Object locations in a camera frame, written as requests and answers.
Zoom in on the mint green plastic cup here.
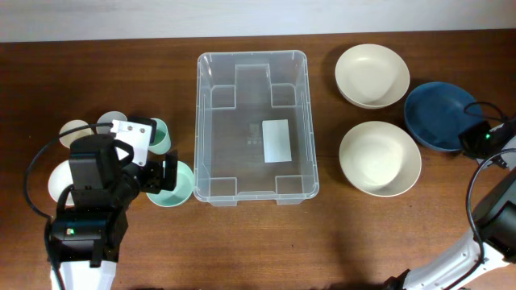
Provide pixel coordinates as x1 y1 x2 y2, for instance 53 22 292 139
148 118 172 155

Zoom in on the dark blue bowl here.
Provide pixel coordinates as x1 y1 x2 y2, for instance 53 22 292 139
404 81 483 152

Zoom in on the grey plastic cup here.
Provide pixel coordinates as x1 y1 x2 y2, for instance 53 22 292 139
96 111 127 134

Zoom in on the white small bowl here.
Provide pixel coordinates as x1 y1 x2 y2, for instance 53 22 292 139
48 160 73 202

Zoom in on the cream plastic cup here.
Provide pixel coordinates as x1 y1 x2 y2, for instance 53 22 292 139
58 119 94 149

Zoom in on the beige bowl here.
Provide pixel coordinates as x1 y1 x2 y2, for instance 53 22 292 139
335 43 410 110

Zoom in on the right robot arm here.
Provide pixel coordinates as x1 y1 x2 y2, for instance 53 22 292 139
382 147 515 290

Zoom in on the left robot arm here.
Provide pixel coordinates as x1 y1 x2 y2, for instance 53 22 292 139
44 117 178 289

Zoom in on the mint green small bowl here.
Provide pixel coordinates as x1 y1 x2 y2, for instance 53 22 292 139
147 161 194 207

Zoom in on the clear plastic storage bin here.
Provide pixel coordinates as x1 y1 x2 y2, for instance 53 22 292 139
193 50 319 206

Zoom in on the white label in bin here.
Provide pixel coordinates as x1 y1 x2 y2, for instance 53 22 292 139
262 119 292 163

